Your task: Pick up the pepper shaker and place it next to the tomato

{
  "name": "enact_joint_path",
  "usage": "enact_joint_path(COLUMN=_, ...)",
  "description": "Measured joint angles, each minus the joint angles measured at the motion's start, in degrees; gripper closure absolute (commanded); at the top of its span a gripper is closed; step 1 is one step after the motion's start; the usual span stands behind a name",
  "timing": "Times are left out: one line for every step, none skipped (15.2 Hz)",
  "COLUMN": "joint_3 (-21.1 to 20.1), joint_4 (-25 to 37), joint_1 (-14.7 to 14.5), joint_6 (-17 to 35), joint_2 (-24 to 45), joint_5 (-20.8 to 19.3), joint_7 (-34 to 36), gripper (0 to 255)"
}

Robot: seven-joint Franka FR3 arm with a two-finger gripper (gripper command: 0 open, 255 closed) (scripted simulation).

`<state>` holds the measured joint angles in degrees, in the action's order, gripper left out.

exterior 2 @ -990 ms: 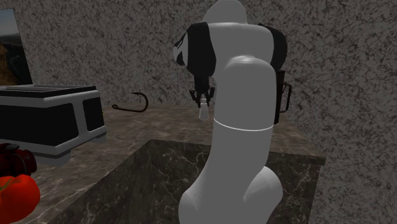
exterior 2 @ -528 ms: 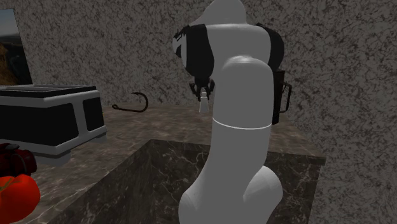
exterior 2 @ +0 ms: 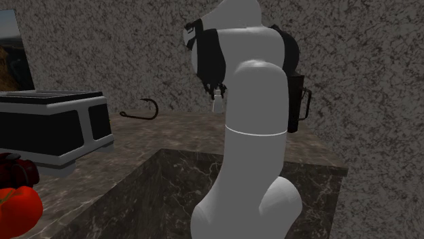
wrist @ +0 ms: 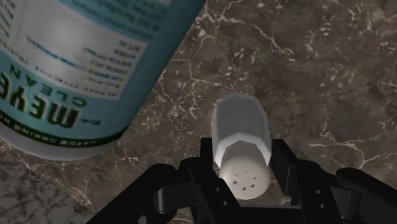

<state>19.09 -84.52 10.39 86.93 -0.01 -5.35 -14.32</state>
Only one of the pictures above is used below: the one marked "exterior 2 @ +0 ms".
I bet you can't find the dark red lumpy object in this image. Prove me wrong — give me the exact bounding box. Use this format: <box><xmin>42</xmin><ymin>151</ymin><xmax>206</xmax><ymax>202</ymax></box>
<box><xmin>0</xmin><ymin>152</ymin><xmax>41</xmax><ymax>190</ymax></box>

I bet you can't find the black jug with handle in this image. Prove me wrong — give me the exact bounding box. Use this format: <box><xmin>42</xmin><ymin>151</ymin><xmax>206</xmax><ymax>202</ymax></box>
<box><xmin>286</xmin><ymin>73</ymin><xmax>313</xmax><ymax>134</ymax></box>

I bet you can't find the red tomato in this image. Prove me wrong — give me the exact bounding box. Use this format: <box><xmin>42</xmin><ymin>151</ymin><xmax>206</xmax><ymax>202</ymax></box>
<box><xmin>0</xmin><ymin>185</ymin><xmax>44</xmax><ymax>239</ymax></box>

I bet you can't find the window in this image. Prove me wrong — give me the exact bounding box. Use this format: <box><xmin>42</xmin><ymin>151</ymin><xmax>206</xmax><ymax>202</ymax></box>
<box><xmin>0</xmin><ymin>8</ymin><xmax>36</xmax><ymax>92</ymax></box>

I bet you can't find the small white bottle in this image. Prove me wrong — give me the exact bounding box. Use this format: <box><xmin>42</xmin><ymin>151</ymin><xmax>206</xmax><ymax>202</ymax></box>
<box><xmin>211</xmin><ymin>88</ymin><xmax>227</xmax><ymax>114</ymax></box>

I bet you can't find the black hook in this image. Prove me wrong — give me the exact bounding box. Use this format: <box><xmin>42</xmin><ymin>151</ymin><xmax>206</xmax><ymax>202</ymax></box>
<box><xmin>119</xmin><ymin>98</ymin><xmax>160</xmax><ymax>121</ymax></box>

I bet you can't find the white and black toaster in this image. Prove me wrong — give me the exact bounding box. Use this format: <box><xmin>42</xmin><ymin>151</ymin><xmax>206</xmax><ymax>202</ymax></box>
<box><xmin>0</xmin><ymin>89</ymin><xmax>116</xmax><ymax>178</ymax></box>

